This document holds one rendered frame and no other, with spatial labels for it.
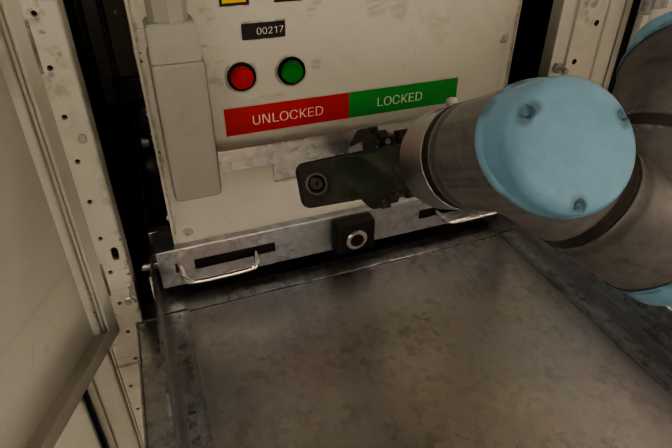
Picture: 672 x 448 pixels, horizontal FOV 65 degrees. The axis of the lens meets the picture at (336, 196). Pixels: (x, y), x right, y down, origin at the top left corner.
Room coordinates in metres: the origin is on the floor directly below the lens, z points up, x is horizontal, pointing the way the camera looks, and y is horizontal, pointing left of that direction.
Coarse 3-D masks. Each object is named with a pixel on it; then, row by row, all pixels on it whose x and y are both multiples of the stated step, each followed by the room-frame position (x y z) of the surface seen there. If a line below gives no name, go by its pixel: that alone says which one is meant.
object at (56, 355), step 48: (0, 96) 0.46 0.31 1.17; (0, 144) 0.44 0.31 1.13; (48, 144) 0.46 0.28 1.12; (0, 192) 0.42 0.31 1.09; (0, 240) 0.39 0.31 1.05; (48, 240) 0.45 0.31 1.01; (0, 288) 0.37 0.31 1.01; (48, 288) 0.43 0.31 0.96; (96, 288) 0.46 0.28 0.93; (0, 336) 0.35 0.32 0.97; (48, 336) 0.40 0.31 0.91; (96, 336) 0.47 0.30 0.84; (0, 384) 0.33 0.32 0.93; (48, 384) 0.38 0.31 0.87; (0, 432) 0.30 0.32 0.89; (48, 432) 0.32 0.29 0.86
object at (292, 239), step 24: (312, 216) 0.62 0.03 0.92; (336, 216) 0.62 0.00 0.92; (384, 216) 0.65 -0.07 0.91; (408, 216) 0.66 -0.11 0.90; (432, 216) 0.67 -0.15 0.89; (456, 216) 0.69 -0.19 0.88; (168, 240) 0.56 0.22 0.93; (216, 240) 0.56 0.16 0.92; (240, 240) 0.57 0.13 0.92; (264, 240) 0.58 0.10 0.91; (288, 240) 0.59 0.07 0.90; (312, 240) 0.61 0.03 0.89; (168, 264) 0.54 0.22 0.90; (216, 264) 0.56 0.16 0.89; (240, 264) 0.57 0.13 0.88; (264, 264) 0.58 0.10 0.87
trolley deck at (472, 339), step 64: (448, 256) 0.63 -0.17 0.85; (512, 256) 0.63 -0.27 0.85; (192, 320) 0.49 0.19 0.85; (256, 320) 0.49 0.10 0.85; (320, 320) 0.49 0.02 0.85; (384, 320) 0.49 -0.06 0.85; (448, 320) 0.49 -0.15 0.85; (512, 320) 0.49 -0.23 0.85; (576, 320) 0.49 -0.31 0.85; (256, 384) 0.39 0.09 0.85; (320, 384) 0.39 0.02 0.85; (384, 384) 0.39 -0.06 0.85; (448, 384) 0.39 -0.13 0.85; (512, 384) 0.39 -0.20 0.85; (576, 384) 0.39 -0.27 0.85; (640, 384) 0.39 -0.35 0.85
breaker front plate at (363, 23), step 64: (128, 0) 0.55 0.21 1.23; (192, 0) 0.58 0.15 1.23; (256, 0) 0.60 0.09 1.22; (320, 0) 0.62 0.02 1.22; (384, 0) 0.65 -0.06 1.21; (448, 0) 0.68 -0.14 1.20; (512, 0) 0.72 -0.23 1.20; (256, 64) 0.60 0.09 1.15; (320, 64) 0.62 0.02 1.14; (384, 64) 0.65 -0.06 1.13; (448, 64) 0.69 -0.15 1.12; (320, 128) 0.62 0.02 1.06; (256, 192) 0.59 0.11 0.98
